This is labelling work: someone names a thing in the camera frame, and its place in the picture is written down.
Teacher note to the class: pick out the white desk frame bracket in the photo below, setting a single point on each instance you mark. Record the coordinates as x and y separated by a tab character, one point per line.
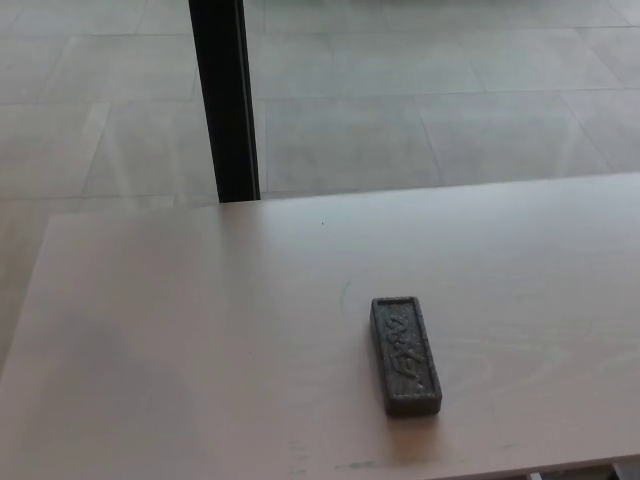
534	476

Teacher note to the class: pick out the dark grey embossed board eraser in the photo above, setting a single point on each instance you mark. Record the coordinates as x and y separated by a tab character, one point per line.
405	350

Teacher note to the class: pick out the dark desk underframe part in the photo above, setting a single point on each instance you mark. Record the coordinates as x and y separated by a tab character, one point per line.
627	472

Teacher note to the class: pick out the black vertical window frame post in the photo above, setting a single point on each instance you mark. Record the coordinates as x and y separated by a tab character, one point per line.
225	100

